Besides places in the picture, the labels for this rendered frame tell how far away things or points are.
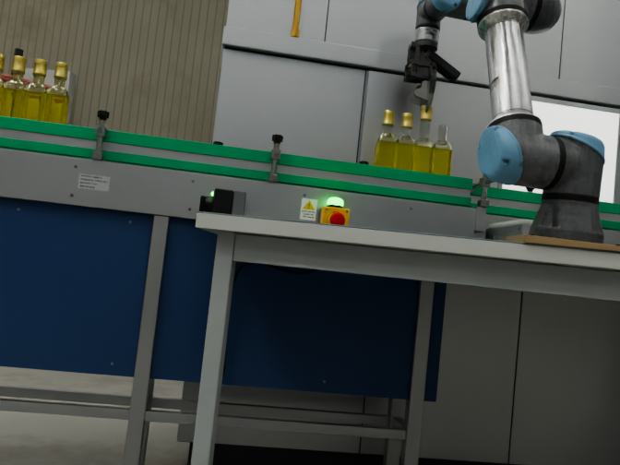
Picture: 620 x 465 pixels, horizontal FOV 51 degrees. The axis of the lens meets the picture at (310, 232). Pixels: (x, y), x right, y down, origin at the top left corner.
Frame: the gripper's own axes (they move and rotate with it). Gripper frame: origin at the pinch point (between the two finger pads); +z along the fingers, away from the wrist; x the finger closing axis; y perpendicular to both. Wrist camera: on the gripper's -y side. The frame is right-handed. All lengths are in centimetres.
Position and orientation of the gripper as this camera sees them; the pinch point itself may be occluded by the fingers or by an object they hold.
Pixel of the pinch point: (426, 109)
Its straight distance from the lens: 204.8
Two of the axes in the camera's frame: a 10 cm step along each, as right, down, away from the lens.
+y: -9.8, -1.2, -1.6
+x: 1.6, -0.6, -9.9
